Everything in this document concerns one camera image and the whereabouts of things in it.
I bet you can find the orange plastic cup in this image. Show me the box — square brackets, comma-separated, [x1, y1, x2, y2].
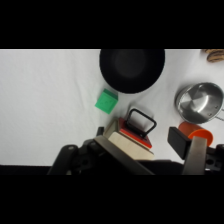
[177, 121, 214, 148]

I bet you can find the stainless steel pot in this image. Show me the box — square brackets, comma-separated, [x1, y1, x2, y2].
[174, 82, 224, 125]

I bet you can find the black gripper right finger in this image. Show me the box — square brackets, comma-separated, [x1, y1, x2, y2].
[167, 126, 224, 176]

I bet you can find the green cube block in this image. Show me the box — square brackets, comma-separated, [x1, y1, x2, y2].
[94, 88, 119, 115]

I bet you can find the red block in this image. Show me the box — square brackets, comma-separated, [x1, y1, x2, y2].
[117, 107, 158, 150]

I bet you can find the light wooden box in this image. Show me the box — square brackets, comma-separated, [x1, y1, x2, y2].
[102, 119, 156, 162]

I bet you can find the coiled tan rope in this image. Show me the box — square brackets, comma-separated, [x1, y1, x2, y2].
[201, 49, 224, 64]

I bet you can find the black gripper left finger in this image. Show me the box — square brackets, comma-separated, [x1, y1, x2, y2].
[48, 126, 155, 176]

